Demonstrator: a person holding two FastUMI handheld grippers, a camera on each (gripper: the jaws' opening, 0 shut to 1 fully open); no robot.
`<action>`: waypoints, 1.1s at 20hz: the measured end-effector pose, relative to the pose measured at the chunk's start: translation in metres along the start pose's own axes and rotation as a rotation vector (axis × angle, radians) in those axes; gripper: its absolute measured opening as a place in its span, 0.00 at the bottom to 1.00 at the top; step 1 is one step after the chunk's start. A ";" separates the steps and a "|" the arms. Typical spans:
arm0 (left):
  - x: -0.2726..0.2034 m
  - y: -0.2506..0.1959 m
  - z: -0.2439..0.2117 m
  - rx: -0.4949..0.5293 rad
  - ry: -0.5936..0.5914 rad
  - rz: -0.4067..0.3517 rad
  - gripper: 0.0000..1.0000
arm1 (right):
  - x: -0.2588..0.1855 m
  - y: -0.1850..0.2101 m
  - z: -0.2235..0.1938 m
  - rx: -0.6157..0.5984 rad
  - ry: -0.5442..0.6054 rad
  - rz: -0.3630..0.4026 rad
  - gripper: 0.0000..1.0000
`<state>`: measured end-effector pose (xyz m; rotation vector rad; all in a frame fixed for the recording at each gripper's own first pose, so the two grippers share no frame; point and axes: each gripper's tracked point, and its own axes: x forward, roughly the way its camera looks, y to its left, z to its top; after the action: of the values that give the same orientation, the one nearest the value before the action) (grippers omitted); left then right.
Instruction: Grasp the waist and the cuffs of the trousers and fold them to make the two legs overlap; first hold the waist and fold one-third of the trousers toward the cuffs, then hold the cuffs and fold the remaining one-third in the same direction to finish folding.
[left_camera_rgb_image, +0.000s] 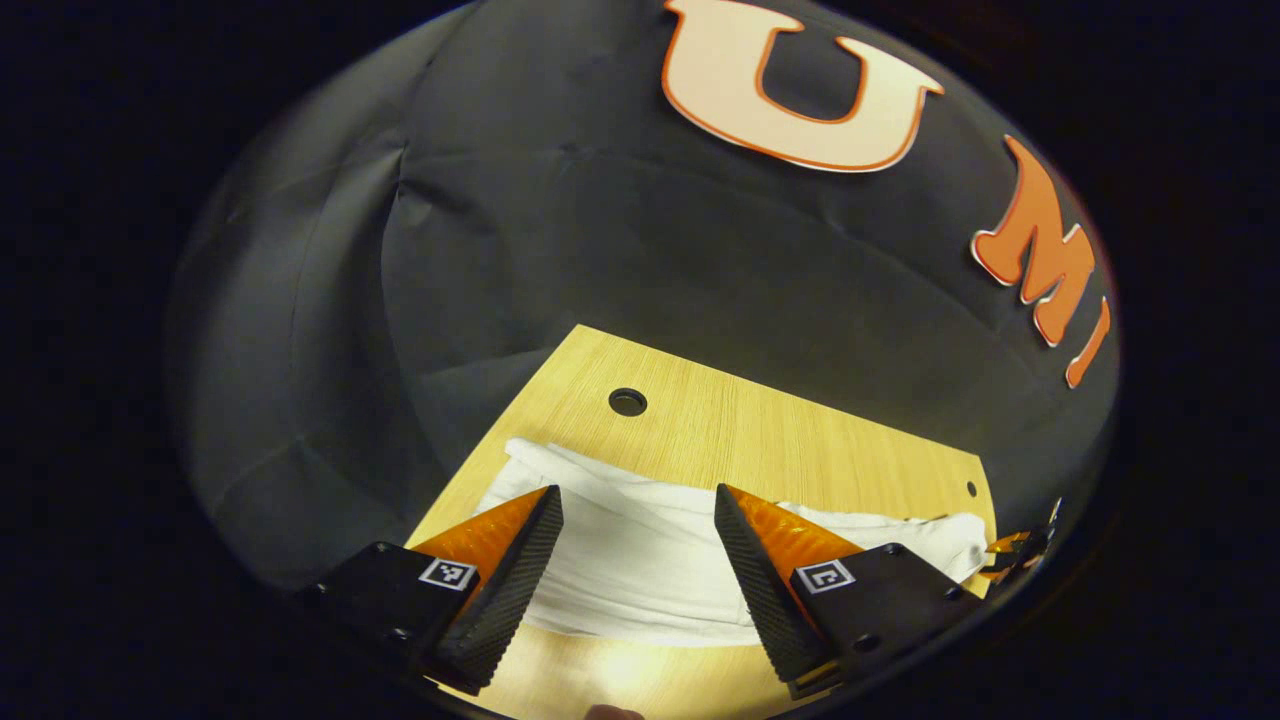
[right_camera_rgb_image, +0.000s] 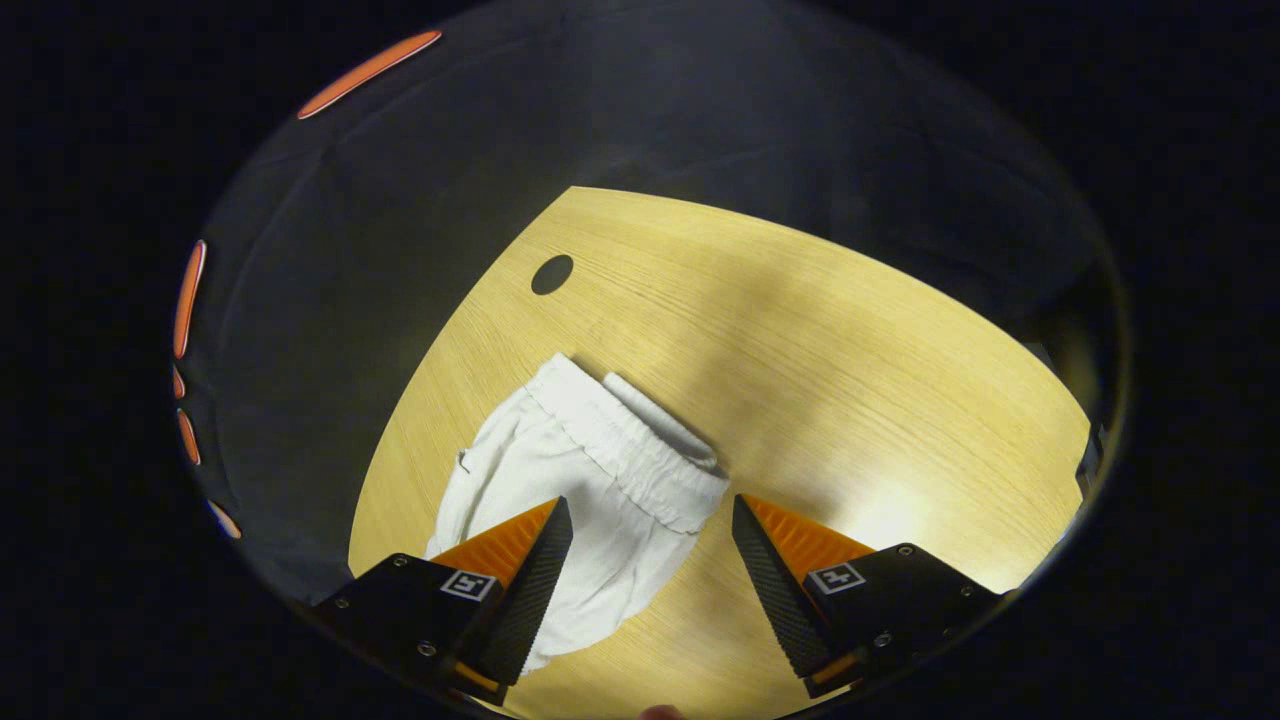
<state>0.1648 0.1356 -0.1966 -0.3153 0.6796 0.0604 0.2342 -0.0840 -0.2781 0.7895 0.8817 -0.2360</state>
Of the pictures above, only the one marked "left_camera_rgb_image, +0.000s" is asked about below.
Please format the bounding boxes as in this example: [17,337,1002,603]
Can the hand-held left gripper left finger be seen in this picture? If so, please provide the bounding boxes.
[300,485,566,698]

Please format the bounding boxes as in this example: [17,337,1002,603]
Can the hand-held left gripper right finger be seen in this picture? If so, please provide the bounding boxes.
[713,484,986,701]

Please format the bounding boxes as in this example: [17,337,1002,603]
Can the white jeans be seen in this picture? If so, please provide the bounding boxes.
[472,438,991,648]

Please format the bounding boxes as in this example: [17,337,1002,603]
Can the black backdrop cloth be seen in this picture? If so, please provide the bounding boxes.
[165,0,1121,601]

